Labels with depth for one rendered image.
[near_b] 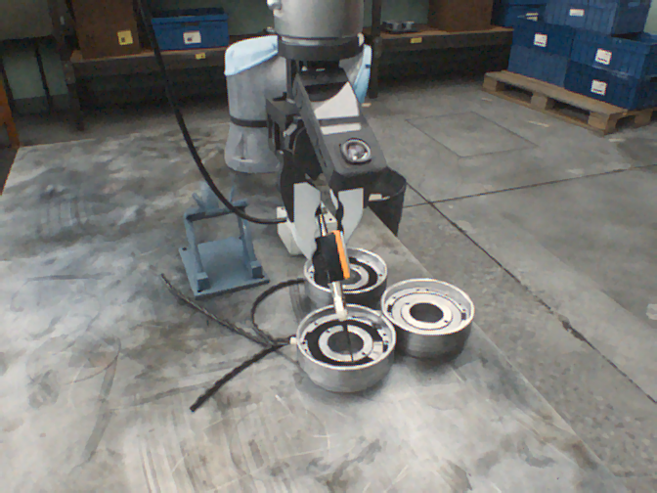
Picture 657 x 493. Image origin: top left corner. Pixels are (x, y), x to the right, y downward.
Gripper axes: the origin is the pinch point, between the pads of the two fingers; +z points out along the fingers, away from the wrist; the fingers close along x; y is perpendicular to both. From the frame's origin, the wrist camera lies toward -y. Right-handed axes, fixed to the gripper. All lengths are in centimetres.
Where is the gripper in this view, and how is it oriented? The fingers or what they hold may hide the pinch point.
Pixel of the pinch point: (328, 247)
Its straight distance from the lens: 55.3
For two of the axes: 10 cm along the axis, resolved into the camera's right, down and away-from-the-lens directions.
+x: -9.2, 2.0, -3.3
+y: -3.9, -4.8, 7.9
